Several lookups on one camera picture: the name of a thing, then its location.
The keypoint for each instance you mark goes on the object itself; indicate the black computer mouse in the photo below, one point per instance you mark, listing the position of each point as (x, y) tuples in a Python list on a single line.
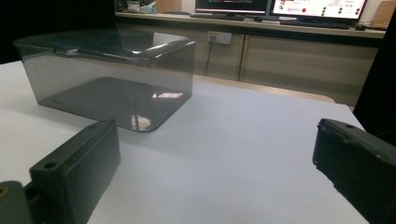
[(361, 27)]

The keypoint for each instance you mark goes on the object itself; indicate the transparent grey plastic storage box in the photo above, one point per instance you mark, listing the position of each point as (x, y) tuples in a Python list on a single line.
[(109, 77)]

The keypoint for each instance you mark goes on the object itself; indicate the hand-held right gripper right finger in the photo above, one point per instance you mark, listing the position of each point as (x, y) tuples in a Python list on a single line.
[(358, 161)]

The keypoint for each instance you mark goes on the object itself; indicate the black curtain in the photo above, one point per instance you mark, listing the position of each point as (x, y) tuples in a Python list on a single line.
[(46, 25), (378, 87)]

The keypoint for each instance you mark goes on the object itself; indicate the computer monitor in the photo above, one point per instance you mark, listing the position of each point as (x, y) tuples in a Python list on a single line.
[(232, 5), (317, 6)]

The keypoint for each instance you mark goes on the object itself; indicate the black keyboard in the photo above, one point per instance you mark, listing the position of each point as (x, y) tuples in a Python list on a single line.
[(314, 24), (218, 16)]

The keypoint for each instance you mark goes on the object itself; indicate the tissue box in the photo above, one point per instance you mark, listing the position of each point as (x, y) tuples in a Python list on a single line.
[(148, 8)]

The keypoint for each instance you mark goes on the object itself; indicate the wooden table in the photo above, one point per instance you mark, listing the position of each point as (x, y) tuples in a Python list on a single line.
[(267, 88)]

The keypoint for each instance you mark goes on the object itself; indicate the white wall socket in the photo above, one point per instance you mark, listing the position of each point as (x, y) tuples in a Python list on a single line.
[(220, 37)]

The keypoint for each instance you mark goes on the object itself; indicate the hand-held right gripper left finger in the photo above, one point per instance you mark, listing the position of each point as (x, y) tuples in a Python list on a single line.
[(77, 168)]

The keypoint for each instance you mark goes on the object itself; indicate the brown cardboard box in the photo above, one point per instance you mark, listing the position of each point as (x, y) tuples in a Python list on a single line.
[(384, 14)]

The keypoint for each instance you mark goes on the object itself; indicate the beige wooden counter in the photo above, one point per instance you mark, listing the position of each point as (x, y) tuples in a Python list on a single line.
[(295, 59)]

